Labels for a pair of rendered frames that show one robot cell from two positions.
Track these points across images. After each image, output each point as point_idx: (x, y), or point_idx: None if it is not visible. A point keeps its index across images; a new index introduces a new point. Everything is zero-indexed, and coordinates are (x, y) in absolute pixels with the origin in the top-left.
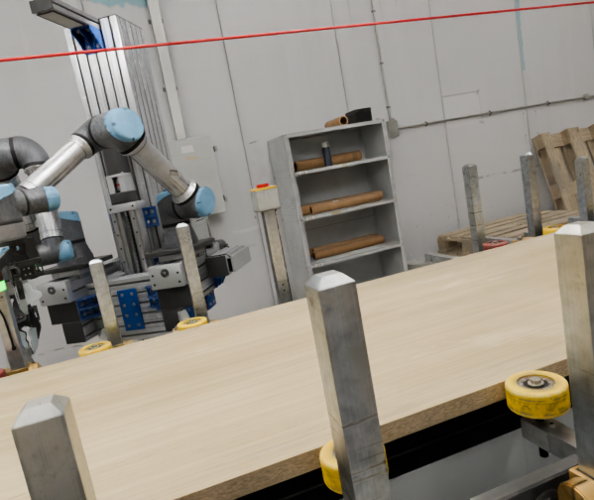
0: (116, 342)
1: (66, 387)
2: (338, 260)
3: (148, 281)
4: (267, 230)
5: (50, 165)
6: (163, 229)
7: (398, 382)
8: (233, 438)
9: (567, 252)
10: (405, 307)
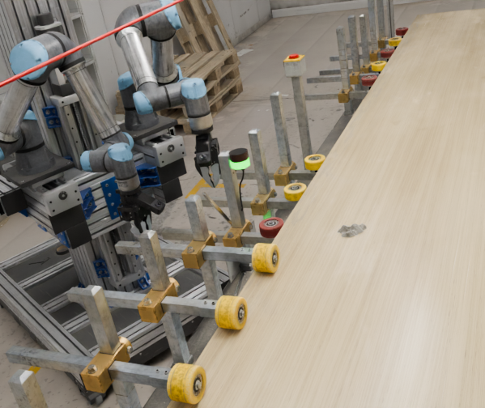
0: (269, 189)
1: (363, 195)
2: None
3: None
4: (300, 89)
5: (146, 58)
6: (134, 111)
7: None
8: None
9: None
10: (425, 114)
